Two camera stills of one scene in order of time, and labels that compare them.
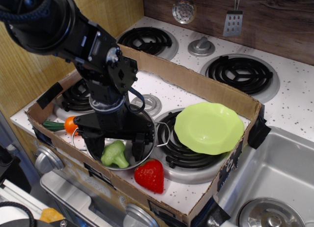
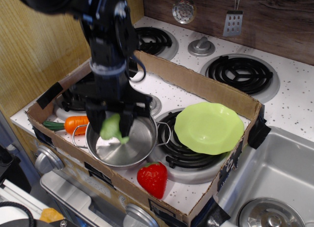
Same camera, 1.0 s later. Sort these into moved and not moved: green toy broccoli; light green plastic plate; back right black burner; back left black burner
Moved: green toy broccoli
Not moved: back left black burner; back right black burner; light green plastic plate
